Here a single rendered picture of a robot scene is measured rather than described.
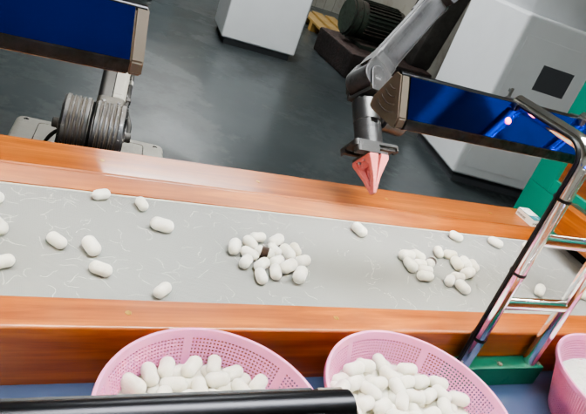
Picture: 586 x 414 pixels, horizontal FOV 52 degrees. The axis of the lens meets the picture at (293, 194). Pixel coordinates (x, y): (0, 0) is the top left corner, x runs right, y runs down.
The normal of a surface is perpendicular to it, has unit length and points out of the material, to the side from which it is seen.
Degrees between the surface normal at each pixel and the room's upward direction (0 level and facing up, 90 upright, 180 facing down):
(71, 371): 90
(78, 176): 45
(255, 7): 90
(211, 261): 0
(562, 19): 71
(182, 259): 0
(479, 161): 90
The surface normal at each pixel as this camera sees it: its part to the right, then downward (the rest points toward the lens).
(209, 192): 0.47, -0.23
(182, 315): 0.32, -0.85
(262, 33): 0.22, 0.50
